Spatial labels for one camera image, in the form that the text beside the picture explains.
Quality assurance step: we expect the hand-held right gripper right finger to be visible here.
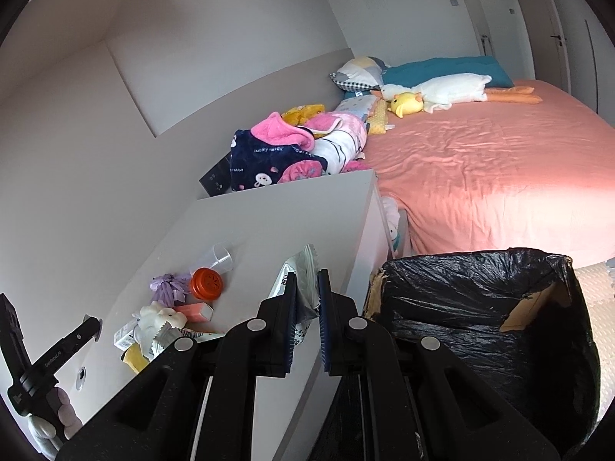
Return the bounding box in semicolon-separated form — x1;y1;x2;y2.
307;269;563;461

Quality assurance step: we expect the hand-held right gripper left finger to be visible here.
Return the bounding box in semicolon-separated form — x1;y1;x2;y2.
55;271;299;461

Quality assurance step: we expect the white snack wrapper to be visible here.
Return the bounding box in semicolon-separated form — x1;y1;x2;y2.
266;244;322;347

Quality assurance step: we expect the white stick packet red print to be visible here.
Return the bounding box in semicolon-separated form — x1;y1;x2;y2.
180;329;226;343

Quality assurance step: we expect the orange round lid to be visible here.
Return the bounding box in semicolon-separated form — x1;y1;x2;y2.
189;267;225;300

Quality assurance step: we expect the yellow wrapper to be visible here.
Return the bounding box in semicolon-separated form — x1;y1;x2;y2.
122;346;151;374

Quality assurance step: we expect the purple paper flower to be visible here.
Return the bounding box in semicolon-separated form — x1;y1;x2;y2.
150;273;193;307

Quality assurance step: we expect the white tissue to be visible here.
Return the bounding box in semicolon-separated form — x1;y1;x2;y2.
132;302;188;347

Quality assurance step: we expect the black-lined cardboard trash bin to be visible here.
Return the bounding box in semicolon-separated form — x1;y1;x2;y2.
317;247;601;461

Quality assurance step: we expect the cardboard box bin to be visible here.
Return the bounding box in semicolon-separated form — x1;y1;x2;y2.
362;269;573;333

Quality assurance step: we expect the person's left hand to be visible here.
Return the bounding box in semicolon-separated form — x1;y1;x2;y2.
26;384;83;458

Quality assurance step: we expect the clear plastic cup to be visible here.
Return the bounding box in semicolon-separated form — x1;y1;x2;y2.
192;244;234;279

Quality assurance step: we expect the pink small box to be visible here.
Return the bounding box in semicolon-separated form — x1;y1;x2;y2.
173;302;213;322

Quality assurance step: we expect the white nightstand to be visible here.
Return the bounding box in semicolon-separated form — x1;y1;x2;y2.
79;169;409;461

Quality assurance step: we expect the white pink plush toy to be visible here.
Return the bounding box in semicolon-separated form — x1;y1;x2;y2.
382;196;402;256

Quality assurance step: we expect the black flat panel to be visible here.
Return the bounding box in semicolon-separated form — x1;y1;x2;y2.
199;151;234;197

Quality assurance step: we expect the navy pink fleece garment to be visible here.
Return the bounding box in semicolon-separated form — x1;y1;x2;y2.
229;112;327;192

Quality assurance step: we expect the white pink cartoon blanket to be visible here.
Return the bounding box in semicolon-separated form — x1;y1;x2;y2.
300;111;368;176

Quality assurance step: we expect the yellow fleece garment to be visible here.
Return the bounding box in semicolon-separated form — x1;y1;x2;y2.
281;103;326;126

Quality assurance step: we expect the yellow dotted long pillow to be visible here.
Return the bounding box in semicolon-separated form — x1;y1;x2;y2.
367;100;396;136

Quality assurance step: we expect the bed with pink sheet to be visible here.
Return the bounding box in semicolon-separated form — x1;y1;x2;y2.
358;79;615;274

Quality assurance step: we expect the light patterned pillow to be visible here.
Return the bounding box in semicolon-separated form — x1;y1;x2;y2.
334;95;378;118

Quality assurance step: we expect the grey headboard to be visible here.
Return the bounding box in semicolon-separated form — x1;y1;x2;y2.
154;48;355;193

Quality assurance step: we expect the yellow duck plush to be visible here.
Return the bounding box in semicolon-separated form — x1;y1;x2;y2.
388;91;424;118

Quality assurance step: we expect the grey yellow patchwork pillow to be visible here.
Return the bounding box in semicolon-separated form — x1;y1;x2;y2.
329;56;390;93

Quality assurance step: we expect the white goose plush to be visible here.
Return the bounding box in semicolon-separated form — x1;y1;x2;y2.
370;73;544;113

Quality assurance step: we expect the teal pillow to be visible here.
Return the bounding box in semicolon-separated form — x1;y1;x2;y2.
382;56;515;90

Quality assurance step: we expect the foam puzzle floor mat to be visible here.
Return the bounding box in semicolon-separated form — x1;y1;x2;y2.
574;254;615;308

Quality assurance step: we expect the white wardrobe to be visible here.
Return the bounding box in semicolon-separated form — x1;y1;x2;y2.
562;0;615;130

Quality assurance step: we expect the white door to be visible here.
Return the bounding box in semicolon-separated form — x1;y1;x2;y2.
533;0;572;93

